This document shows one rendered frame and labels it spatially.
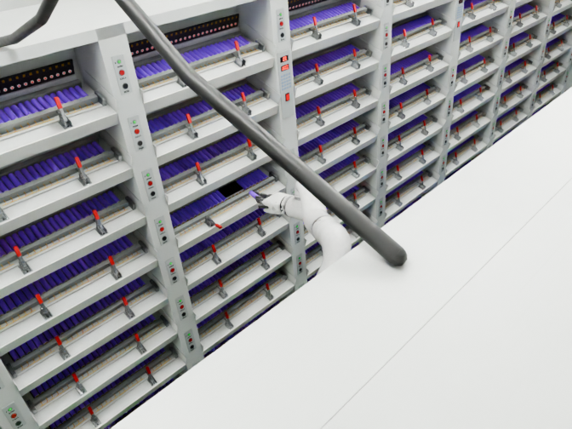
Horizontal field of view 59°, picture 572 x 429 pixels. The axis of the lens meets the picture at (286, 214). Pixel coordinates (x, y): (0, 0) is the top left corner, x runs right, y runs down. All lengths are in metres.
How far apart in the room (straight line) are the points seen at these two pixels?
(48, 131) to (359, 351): 1.33
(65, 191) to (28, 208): 0.12
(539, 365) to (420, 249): 0.20
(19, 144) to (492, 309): 1.38
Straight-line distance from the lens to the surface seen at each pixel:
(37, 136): 1.67
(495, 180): 0.82
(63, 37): 1.63
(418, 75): 3.06
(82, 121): 1.71
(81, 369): 2.20
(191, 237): 2.08
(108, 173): 1.80
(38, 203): 1.74
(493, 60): 3.94
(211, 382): 0.52
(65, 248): 1.84
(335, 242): 1.50
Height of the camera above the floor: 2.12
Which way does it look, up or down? 33 degrees down
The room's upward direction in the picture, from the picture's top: 5 degrees counter-clockwise
